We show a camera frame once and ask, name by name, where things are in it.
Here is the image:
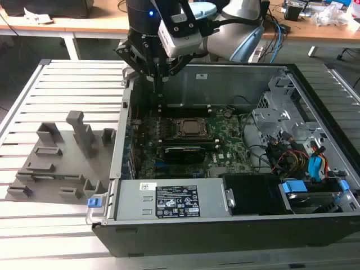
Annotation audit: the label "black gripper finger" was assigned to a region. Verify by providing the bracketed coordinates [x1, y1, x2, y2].
[159, 52, 195, 95]
[115, 39, 160, 95]

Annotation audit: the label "installed RAM stick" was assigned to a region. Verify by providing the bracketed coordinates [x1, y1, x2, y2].
[165, 102, 211, 110]

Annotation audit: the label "RAM slot white latches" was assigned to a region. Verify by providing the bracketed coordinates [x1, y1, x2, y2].
[157, 104, 212, 110]
[162, 138, 219, 143]
[159, 110, 212, 115]
[161, 143, 221, 149]

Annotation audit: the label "wooden desk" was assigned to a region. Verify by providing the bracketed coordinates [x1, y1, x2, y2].
[0, 0, 360, 61]

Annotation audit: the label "silver CPU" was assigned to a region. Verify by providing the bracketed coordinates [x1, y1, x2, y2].
[181, 119, 208, 134]

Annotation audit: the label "white power strip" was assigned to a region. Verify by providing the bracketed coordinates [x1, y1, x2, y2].
[248, 46, 264, 63]

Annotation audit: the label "green motherboard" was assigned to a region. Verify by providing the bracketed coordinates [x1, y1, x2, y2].
[131, 105, 264, 180]

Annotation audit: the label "black graphics card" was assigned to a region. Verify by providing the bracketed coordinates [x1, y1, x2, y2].
[164, 145, 208, 165]

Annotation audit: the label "black bag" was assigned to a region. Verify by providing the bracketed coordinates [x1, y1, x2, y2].
[4, 0, 93, 19]

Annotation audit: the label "black speaker box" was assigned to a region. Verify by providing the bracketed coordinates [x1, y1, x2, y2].
[260, 0, 271, 22]

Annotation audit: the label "silver drive cage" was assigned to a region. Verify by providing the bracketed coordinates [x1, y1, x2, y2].
[251, 75, 327, 147]

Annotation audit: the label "grey parts rack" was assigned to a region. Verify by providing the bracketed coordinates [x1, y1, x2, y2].
[5, 110, 118, 202]

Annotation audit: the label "small black device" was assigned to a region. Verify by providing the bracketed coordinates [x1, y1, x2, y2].
[283, 5, 303, 20]

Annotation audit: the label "silver power supply unit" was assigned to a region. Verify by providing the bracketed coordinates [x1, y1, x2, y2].
[115, 179, 234, 223]

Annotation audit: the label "black plastic shroud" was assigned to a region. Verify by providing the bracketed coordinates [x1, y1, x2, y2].
[220, 173, 285, 217]

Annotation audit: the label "clear plastic bag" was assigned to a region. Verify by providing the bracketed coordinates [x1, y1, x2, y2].
[312, 4, 352, 28]

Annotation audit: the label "blue disk carrier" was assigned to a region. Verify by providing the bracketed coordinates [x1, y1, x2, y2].
[280, 179, 351, 216]

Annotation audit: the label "black PC case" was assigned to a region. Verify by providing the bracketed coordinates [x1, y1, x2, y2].
[85, 62, 360, 258]

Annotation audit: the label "hard disk drive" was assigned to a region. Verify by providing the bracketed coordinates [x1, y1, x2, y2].
[285, 191, 343, 215]

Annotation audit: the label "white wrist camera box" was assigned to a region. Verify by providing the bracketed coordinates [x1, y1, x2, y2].
[157, 13, 204, 59]

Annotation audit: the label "black camera bracket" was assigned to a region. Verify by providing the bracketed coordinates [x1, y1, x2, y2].
[160, 0, 210, 39]

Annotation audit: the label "black camera cable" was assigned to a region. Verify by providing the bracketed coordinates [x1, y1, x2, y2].
[202, 15, 267, 38]

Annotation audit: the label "CPU socket metal frame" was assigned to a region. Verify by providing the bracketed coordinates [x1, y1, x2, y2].
[173, 116, 213, 140]

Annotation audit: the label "blue cable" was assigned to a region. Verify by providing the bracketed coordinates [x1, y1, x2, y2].
[271, 19, 285, 64]

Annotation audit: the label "red yellow wire bundle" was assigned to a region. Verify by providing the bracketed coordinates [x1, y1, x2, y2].
[271, 140, 330, 177]

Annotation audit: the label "blue data wire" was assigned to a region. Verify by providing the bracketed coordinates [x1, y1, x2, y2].
[307, 146, 325, 184]

